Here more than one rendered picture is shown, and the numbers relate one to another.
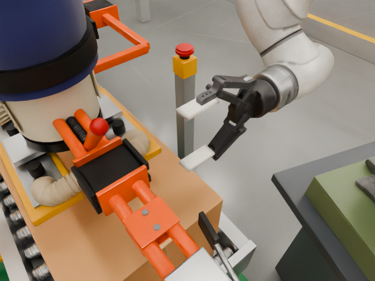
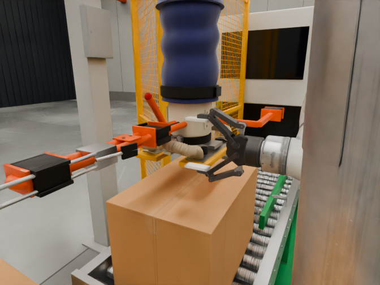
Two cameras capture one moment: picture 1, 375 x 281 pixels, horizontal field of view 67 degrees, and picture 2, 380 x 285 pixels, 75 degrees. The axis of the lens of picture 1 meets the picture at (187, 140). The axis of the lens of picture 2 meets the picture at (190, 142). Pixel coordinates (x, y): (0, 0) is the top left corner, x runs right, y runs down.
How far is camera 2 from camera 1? 65 cm
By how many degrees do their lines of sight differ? 63
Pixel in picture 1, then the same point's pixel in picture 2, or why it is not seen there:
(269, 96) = (253, 145)
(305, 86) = (296, 159)
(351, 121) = not seen: outside the picture
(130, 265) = (138, 208)
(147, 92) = not seen: hidden behind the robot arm
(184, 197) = (198, 215)
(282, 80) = (272, 141)
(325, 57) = not seen: hidden behind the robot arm
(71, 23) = (191, 75)
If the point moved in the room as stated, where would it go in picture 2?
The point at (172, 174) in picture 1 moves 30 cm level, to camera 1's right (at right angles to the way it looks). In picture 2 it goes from (213, 206) to (274, 269)
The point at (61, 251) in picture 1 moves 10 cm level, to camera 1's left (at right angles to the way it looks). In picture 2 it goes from (138, 187) to (133, 177)
